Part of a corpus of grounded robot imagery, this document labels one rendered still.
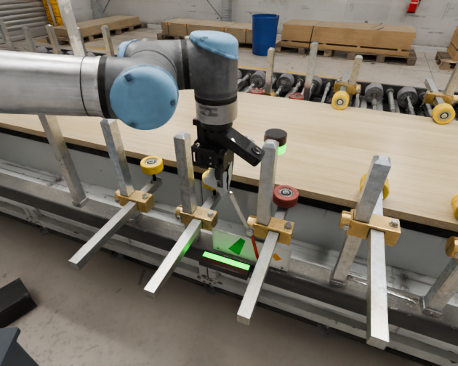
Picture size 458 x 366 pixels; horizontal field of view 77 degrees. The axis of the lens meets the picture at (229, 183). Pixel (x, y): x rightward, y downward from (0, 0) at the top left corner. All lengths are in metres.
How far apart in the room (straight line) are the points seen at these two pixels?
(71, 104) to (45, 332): 1.54
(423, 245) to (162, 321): 1.24
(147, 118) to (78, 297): 1.58
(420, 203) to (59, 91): 0.97
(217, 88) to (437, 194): 0.80
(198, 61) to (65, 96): 0.23
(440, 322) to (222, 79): 0.86
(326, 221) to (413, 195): 0.28
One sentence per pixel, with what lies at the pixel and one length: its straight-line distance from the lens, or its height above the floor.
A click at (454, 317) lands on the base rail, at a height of 0.70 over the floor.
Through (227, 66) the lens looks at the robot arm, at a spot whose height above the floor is 1.33.
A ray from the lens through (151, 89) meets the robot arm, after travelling 0.43.
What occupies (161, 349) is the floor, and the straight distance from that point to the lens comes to 1.65.
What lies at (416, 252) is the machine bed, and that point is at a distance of 1.18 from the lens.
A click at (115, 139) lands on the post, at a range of 0.97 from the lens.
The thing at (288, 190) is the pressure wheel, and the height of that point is 0.90.
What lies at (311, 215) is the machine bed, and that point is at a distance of 1.09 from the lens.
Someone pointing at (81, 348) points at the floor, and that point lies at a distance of 1.76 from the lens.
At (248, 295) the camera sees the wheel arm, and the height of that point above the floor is 0.86.
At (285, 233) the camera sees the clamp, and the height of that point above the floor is 0.87.
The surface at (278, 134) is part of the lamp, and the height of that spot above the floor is 1.14.
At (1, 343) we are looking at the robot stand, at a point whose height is 0.60.
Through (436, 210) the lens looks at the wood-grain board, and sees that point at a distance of 1.06.
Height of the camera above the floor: 1.48
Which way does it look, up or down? 37 degrees down
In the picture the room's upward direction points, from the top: straight up
